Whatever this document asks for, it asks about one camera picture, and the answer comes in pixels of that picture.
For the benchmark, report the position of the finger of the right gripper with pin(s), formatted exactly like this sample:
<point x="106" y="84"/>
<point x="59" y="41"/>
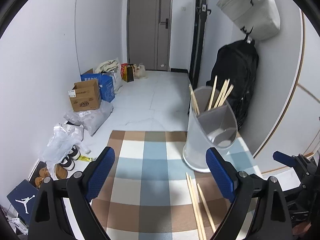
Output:
<point x="287" y="160"/>

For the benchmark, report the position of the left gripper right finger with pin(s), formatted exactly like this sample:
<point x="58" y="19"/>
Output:
<point x="271" y="219"/>

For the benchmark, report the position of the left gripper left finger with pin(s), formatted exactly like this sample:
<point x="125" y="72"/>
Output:
<point x="49" y="218"/>

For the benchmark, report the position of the separate bamboo chopstick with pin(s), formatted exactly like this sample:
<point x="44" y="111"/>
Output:
<point x="196" y="209"/>

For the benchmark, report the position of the navy jordan shoe box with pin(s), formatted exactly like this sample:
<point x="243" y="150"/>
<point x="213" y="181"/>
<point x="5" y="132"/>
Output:
<point x="22" y="198"/>

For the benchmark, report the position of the brown slippers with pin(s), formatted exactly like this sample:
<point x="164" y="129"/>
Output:
<point x="60" y="172"/>

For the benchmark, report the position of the black white sneakers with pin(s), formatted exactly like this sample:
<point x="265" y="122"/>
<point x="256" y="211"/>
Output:
<point x="68" y="161"/>

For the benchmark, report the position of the white utensil holder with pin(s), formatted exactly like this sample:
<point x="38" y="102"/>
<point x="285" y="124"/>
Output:
<point x="216" y="128"/>

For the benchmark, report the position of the white plastic bags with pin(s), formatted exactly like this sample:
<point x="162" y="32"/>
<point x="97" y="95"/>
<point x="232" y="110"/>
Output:
<point x="64" y="138"/>

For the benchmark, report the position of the checkered tablecloth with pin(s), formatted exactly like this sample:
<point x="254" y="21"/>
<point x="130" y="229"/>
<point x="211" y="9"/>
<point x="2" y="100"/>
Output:
<point x="146" y="195"/>

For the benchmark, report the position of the black backpack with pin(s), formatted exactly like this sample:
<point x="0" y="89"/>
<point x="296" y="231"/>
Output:
<point x="238" y="63"/>

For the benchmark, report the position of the grey parcel bag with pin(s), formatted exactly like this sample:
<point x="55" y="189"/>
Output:
<point x="91" y="120"/>

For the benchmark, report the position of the brown cardboard box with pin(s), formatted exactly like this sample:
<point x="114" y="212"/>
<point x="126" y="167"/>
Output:
<point x="85" y="96"/>

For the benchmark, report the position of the blue cardboard box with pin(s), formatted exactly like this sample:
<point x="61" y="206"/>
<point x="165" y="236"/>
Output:
<point x="105" y="84"/>

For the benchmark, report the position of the grey sling bag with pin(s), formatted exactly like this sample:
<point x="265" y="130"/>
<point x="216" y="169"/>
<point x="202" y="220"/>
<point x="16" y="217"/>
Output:
<point x="258" y="19"/>

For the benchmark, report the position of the cream cloth bag pile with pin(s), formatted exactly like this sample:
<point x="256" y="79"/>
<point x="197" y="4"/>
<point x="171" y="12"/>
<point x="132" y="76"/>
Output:
<point x="112" y="68"/>

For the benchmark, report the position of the red yellow snack bag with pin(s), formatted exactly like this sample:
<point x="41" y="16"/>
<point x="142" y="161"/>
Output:
<point x="127" y="72"/>

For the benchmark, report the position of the beige tote bag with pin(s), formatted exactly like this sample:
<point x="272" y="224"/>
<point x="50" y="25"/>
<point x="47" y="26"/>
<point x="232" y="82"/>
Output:
<point x="140" y="71"/>

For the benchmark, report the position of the black metal stand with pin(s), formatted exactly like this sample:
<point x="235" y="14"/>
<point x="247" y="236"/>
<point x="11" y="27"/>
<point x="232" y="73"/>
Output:
<point x="201" y="13"/>

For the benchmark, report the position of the grey door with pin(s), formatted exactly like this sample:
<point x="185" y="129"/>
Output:
<point x="148" y="33"/>

